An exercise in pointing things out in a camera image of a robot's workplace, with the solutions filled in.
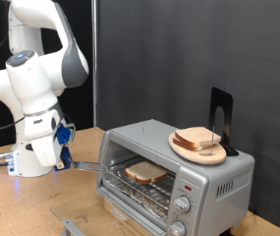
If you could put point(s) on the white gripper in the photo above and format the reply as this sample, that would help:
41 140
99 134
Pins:
47 150

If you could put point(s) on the blue spatula grip block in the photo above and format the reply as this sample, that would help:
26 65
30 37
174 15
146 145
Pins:
66 157

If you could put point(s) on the glass oven door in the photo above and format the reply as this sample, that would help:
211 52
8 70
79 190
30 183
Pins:
72 226

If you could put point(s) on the white bread slice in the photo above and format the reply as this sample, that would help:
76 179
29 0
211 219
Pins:
187 146
146 172
196 136

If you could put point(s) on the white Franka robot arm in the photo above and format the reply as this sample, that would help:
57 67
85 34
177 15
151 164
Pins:
31 85

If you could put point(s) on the silver oven knob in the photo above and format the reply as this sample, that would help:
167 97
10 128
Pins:
182 204
178 228

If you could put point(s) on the silver toaster oven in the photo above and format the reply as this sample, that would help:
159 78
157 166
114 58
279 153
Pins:
211 183

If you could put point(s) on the vertical metal pole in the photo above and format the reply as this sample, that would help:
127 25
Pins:
94 32

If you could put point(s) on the oval wooden board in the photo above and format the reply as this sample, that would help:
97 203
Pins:
198 156

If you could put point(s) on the thin metal pin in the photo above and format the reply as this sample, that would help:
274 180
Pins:
212 141

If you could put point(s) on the black metal bookend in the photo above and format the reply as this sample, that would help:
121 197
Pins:
216 101

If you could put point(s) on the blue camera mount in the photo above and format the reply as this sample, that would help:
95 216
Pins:
62 135

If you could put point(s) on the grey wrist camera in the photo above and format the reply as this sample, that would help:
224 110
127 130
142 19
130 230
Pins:
71 131

